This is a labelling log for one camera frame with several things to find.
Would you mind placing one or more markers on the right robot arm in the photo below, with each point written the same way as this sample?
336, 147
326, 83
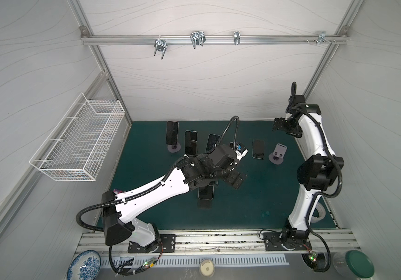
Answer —
319, 176

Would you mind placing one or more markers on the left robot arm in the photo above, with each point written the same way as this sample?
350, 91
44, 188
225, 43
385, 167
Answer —
120, 211

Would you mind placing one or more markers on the white wire basket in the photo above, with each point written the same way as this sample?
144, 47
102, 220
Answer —
77, 147

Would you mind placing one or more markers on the small round beige container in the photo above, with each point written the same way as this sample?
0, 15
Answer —
207, 268

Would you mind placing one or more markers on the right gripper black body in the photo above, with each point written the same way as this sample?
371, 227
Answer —
282, 125

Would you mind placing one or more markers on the aluminium top crossbar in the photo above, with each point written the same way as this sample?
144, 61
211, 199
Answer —
210, 39

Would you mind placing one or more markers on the black phone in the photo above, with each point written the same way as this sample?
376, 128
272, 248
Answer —
190, 143
258, 149
172, 133
206, 193
211, 141

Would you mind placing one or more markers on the metal clamp small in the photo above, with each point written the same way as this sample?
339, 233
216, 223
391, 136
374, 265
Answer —
237, 38

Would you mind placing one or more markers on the white vented cable duct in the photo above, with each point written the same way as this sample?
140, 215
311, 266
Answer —
173, 261

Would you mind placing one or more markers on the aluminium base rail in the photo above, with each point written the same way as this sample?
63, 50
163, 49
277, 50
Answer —
247, 241

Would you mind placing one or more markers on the metal u-bolt clamp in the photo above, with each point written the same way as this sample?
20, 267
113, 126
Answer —
197, 38
160, 46

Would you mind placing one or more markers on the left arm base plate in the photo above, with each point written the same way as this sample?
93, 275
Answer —
164, 243

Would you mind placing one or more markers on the blue white ceramic plate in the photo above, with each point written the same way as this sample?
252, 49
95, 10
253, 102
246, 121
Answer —
86, 266

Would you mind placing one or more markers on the metal u-bolt clamp middle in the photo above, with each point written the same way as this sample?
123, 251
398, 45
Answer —
197, 38

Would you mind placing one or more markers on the black phone on grey stand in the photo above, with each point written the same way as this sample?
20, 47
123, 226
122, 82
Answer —
211, 141

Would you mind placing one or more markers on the green lid clear jar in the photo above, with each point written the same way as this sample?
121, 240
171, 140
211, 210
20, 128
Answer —
353, 264

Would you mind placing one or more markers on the metal u-bolt clamp left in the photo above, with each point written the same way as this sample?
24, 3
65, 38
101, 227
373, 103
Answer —
160, 46

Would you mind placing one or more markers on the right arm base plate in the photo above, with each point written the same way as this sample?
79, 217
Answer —
277, 241

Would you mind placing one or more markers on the grey round phone stand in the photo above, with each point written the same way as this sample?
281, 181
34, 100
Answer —
277, 156

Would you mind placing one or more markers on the white tape roll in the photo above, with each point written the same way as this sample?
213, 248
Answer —
319, 213

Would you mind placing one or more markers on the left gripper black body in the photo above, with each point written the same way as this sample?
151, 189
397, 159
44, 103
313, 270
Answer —
231, 177

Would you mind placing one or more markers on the metal bracket right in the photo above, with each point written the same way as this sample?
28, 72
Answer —
321, 39

